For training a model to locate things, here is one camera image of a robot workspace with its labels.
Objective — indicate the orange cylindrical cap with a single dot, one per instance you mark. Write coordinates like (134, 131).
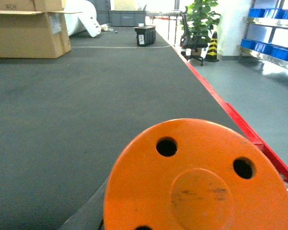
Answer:
(191, 174)

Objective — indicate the steel flow rack shelf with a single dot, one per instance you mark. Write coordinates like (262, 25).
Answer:
(266, 34)

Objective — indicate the black crate with label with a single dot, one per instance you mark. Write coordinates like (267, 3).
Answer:
(145, 35)

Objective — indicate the dark grey floor mat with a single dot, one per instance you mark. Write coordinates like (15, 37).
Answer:
(64, 121)

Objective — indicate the black office chair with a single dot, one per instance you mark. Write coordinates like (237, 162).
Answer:
(189, 43)

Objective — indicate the yellow black traffic cone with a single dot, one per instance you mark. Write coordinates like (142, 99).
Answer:
(211, 55)

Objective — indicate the grey plastic storage bin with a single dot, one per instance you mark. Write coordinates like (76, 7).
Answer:
(121, 18)

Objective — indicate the white plastic wrapped bundle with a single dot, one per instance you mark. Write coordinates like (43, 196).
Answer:
(81, 17)

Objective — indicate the green potted plant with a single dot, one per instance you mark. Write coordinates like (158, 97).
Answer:
(202, 18)

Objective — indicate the large cardboard box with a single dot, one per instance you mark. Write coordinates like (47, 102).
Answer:
(33, 29)

